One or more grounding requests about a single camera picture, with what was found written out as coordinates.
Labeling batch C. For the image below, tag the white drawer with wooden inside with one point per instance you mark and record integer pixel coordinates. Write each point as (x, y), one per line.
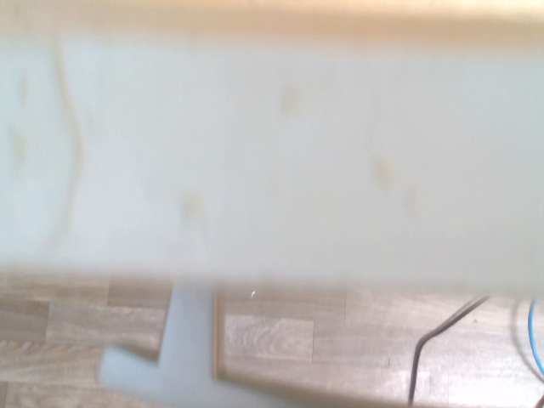
(272, 149)

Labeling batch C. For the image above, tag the white cabinet foot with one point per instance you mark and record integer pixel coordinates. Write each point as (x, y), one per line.
(187, 340)

